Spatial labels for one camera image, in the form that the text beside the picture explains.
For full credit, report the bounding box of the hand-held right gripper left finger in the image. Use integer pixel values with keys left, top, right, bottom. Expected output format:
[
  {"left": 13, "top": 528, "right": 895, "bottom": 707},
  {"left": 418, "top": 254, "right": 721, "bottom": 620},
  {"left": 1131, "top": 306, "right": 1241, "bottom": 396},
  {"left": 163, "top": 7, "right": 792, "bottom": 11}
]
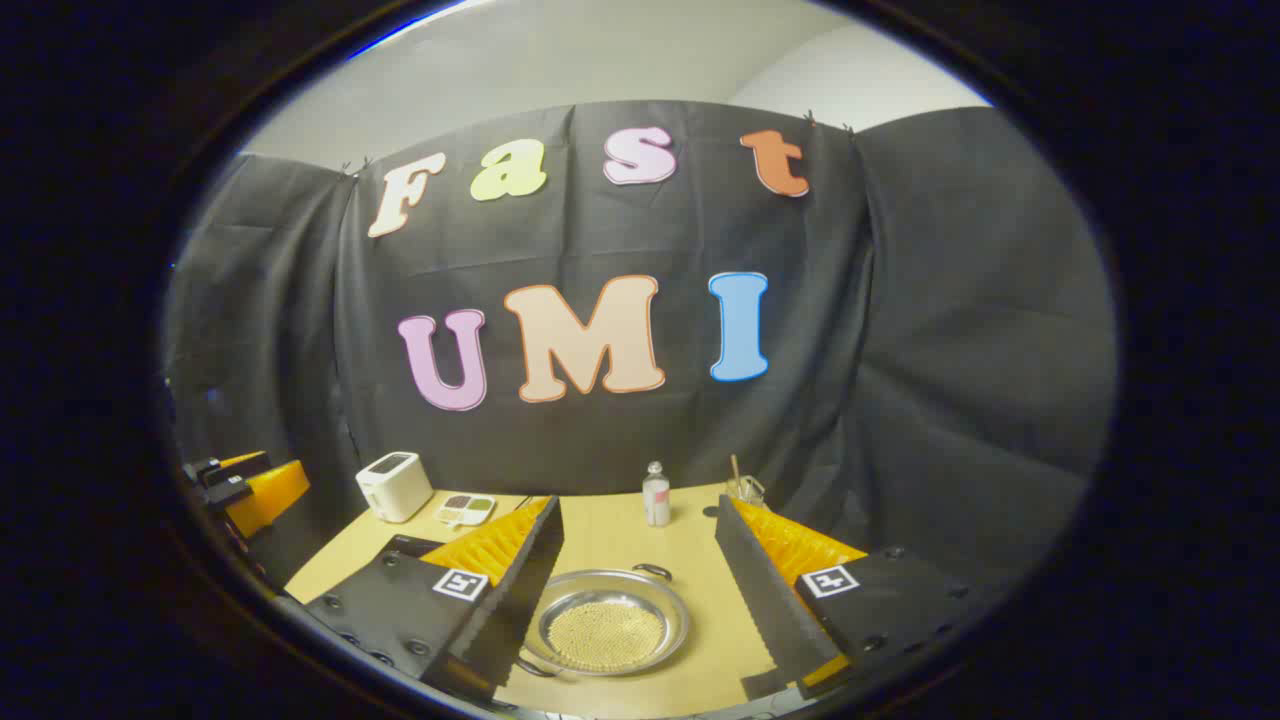
[{"left": 303, "top": 495, "right": 566, "bottom": 701}]

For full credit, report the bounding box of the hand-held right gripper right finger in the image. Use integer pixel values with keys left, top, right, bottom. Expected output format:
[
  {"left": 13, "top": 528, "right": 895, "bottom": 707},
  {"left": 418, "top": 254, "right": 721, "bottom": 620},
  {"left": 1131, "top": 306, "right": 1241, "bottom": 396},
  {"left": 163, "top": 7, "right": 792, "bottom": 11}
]
[{"left": 715, "top": 495, "right": 1001, "bottom": 701}]

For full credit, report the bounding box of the stainless steel pot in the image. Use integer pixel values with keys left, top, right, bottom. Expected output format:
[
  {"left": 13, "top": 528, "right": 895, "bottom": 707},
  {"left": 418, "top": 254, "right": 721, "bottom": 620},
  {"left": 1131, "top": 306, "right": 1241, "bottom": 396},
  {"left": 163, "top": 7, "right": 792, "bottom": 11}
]
[{"left": 515, "top": 563, "right": 691, "bottom": 679}]

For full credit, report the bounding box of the pile of yellow soybeans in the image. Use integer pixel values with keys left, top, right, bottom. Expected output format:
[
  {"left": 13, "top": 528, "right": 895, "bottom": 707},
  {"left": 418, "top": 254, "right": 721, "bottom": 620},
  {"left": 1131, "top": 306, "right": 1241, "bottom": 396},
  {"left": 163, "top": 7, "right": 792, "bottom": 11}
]
[{"left": 548, "top": 600, "right": 666, "bottom": 671}]

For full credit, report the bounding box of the white divided dish of beans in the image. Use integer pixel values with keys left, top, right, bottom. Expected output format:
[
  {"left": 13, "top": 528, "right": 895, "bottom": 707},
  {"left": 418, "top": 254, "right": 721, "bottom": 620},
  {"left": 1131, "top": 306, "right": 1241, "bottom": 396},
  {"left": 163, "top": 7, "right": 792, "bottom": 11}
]
[{"left": 436, "top": 493, "right": 497, "bottom": 528}]

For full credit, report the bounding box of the white toaster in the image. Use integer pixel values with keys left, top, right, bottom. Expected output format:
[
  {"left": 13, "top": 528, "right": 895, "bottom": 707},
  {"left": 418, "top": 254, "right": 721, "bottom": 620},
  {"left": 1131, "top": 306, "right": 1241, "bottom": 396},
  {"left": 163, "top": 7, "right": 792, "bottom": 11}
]
[{"left": 355, "top": 451, "right": 434, "bottom": 524}]

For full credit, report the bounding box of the small clear bottle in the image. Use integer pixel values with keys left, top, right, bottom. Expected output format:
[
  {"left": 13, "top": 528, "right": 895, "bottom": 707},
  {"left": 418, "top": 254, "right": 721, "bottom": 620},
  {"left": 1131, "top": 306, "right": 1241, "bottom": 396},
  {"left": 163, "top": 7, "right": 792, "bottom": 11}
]
[{"left": 642, "top": 461, "right": 672, "bottom": 528}]

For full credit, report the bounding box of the black backdrop cloth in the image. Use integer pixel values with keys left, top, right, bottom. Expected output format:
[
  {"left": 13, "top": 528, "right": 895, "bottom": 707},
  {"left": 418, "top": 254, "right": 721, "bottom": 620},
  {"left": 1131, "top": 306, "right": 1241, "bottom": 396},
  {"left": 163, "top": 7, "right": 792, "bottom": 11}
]
[{"left": 165, "top": 100, "right": 1116, "bottom": 601}]

